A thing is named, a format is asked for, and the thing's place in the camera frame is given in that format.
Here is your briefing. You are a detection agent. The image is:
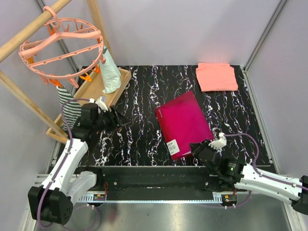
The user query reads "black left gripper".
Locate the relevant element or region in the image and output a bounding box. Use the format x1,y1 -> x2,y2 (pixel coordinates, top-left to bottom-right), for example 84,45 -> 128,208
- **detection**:
93,105 -> 130,132

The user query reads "red plastic clip folder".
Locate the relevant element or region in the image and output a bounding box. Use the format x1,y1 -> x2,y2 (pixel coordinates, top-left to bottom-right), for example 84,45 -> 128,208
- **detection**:
155,91 -> 214,160

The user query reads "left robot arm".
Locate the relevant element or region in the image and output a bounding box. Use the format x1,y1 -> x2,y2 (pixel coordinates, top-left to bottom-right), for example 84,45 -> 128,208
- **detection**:
28,103 -> 129,228

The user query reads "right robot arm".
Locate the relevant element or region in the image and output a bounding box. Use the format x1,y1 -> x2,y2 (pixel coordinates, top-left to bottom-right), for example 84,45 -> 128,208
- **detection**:
190,140 -> 308,215

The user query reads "white folder label sticker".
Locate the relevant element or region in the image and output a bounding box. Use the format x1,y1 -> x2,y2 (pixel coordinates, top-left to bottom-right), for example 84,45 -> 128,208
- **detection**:
167,139 -> 180,155

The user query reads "wooden tray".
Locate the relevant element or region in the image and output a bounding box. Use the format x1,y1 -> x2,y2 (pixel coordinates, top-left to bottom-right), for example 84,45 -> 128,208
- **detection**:
46,68 -> 131,143

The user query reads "mint green towel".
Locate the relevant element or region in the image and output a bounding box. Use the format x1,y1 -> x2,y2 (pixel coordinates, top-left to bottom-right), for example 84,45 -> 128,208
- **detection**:
99,46 -> 121,94

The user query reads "folded pink cloth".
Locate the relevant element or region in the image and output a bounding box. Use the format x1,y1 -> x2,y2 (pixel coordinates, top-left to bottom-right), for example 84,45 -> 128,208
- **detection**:
196,63 -> 238,92

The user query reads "pink round clip hanger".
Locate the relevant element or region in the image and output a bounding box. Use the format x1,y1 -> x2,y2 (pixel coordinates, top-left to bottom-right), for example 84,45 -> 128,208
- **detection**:
19,6 -> 105,88

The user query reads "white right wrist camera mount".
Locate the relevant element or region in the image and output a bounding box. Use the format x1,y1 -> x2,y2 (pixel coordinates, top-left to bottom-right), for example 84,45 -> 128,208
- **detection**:
208,132 -> 227,151

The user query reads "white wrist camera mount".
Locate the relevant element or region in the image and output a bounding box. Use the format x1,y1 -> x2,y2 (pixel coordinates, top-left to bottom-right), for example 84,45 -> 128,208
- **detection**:
89,95 -> 108,113
208,132 -> 227,151

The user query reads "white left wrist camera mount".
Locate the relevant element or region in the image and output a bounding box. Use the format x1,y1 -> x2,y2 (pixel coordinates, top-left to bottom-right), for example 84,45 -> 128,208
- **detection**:
89,95 -> 108,113

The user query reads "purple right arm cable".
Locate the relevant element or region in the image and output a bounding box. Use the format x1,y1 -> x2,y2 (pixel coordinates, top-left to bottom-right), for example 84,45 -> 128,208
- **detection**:
223,133 -> 304,209

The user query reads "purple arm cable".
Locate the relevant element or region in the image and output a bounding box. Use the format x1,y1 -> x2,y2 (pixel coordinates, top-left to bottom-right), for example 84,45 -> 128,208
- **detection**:
223,133 -> 304,209
38,98 -> 103,229

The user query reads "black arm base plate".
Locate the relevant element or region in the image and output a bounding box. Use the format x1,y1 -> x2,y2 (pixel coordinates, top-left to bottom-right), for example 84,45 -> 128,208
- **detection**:
74,166 -> 235,203

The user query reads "aluminium front rail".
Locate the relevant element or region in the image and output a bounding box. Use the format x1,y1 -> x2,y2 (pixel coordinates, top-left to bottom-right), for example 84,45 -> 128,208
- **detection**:
32,175 -> 295,204

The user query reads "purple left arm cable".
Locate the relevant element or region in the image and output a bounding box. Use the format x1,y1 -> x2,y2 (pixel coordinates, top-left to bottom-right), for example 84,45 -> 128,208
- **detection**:
38,98 -> 103,229

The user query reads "wooden rack frame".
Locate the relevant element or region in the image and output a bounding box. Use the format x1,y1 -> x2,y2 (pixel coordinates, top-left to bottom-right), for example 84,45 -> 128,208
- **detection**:
0,0 -> 113,145

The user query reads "aluminium corner post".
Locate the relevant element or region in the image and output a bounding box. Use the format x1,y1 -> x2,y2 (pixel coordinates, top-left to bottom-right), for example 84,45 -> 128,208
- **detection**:
243,0 -> 288,70

